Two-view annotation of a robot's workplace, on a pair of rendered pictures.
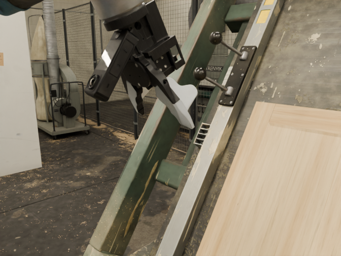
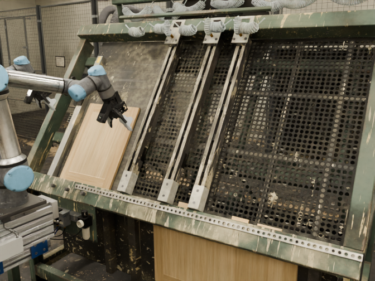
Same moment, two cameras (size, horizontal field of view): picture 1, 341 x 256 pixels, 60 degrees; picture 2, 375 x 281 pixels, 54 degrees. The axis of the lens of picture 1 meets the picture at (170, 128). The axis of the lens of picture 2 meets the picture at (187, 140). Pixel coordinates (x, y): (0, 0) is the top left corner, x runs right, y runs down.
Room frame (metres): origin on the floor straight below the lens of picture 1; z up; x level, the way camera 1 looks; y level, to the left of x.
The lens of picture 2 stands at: (-1.88, -0.31, 1.71)
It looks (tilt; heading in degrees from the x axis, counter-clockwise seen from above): 14 degrees down; 347
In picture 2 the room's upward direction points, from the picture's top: straight up
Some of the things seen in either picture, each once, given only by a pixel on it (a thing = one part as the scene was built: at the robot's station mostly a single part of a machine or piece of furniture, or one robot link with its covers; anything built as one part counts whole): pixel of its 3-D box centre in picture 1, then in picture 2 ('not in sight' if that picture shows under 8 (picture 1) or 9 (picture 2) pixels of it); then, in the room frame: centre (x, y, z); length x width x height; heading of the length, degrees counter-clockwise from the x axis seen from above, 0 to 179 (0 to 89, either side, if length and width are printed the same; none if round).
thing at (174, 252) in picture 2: not in sight; (217, 261); (-0.07, -0.92, 0.53); 0.90 x 0.02 x 0.55; 46
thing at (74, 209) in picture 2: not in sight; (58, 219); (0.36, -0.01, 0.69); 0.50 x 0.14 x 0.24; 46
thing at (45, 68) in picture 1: (53, 74); not in sight; (5.67, 2.23, 1.10); 1.37 x 0.70 x 2.20; 40
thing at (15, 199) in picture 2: not in sight; (9, 191); (-0.15, 0.12, 1.09); 0.15 x 0.15 x 0.10
